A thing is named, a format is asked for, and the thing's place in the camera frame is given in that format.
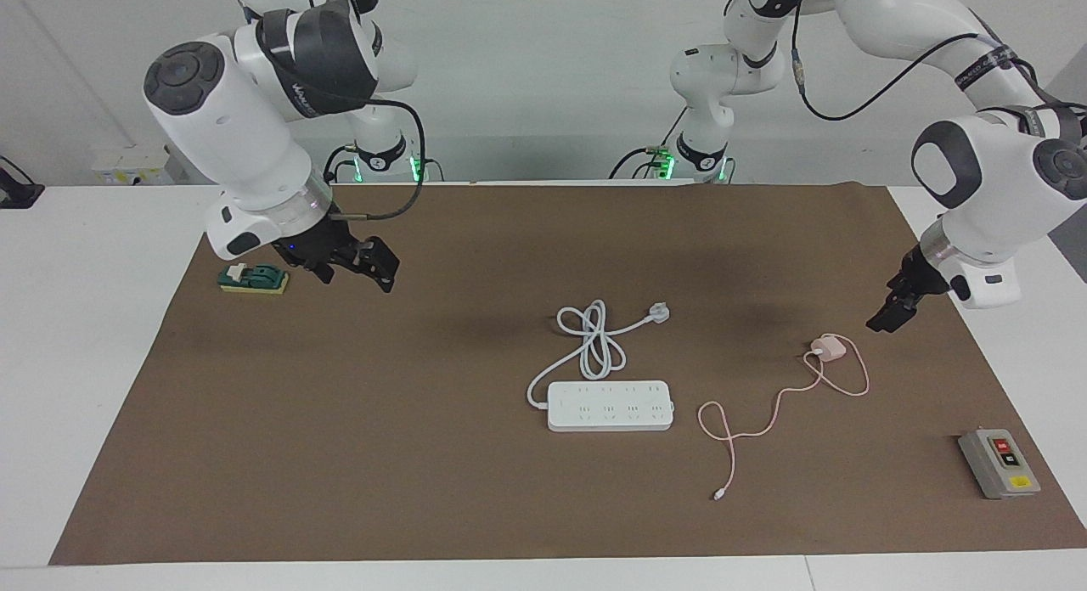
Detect white power cord with plug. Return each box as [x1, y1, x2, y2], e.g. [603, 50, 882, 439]
[527, 299, 672, 409]

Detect brown table mat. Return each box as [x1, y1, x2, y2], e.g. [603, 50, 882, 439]
[49, 182, 1087, 566]

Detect pink charging cable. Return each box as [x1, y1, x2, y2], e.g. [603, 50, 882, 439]
[697, 333, 871, 501]

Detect black clamp stand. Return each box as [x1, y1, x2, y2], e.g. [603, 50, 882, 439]
[0, 155, 45, 210]

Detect black right base cables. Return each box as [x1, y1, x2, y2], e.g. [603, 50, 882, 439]
[321, 145, 366, 184]

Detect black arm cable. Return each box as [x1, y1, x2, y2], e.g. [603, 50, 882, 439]
[327, 98, 426, 223]
[790, 0, 1087, 123]

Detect black left base cables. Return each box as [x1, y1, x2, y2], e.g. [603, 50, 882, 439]
[607, 120, 684, 181]

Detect grey push button box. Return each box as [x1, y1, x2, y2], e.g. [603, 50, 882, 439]
[958, 428, 1042, 500]

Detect green and yellow sponge block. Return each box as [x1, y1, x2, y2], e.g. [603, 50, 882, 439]
[217, 262, 290, 296]

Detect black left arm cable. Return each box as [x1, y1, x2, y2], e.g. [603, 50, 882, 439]
[790, 0, 1087, 123]

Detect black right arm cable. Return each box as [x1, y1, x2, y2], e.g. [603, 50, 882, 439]
[327, 98, 426, 223]

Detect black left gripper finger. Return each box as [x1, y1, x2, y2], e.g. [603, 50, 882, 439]
[866, 301, 920, 334]
[883, 277, 926, 313]

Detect black base cables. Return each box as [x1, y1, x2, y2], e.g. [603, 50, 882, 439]
[607, 120, 684, 181]
[321, 145, 366, 184]

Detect white power strip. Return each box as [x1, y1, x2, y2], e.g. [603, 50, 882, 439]
[546, 380, 676, 433]

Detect white wall socket box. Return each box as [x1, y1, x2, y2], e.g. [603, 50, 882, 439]
[92, 145, 176, 186]

